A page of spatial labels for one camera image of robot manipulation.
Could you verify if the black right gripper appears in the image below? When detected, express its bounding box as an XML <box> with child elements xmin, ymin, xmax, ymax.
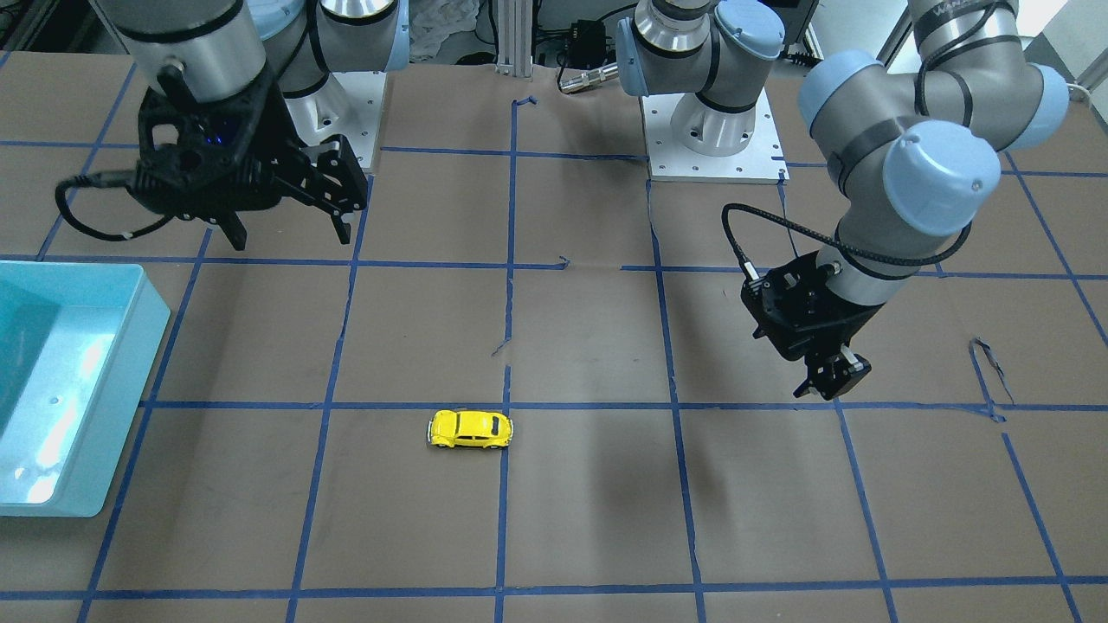
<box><xmin>130</xmin><ymin>67</ymin><xmax>368</xmax><ymax>252</ymax></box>

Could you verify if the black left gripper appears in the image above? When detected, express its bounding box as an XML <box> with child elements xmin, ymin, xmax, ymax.
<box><xmin>741</xmin><ymin>253</ymin><xmax>879</xmax><ymax>400</ymax></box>

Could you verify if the yellow toy beetle car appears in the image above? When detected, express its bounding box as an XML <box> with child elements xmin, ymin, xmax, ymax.
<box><xmin>427</xmin><ymin>409</ymin><xmax>514</xmax><ymax>449</ymax></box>

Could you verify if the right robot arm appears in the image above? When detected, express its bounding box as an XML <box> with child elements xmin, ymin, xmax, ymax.
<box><xmin>55</xmin><ymin>1</ymin><xmax>410</xmax><ymax>251</ymax></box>

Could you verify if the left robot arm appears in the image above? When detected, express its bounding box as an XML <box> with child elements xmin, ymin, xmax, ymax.
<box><xmin>616</xmin><ymin>1</ymin><xmax>1069</xmax><ymax>400</ymax></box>

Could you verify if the teal plastic storage bin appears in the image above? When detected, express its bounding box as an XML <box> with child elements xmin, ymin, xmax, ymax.
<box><xmin>1</xmin><ymin>261</ymin><xmax>170</xmax><ymax>517</ymax></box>

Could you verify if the brown paper table cover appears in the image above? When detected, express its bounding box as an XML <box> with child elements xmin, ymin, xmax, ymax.
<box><xmin>1</xmin><ymin>52</ymin><xmax>1107</xmax><ymax>622</ymax></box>

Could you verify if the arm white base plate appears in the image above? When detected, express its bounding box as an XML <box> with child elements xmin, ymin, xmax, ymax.
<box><xmin>640</xmin><ymin>90</ymin><xmax>790</xmax><ymax>184</ymax></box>
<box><xmin>286</xmin><ymin>72</ymin><xmax>389</xmax><ymax>173</ymax></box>

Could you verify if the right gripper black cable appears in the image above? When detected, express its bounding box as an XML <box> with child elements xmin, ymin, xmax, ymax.
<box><xmin>55</xmin><ymin>171</ymin><xmax>174</xmax><ymax>241</ymax></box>

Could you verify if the aluminium frame post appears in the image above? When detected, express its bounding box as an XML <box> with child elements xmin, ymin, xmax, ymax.
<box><xmin>490</xmin><ymin>0</ymin><xmax>535</xmax><ymax>81</ymax></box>

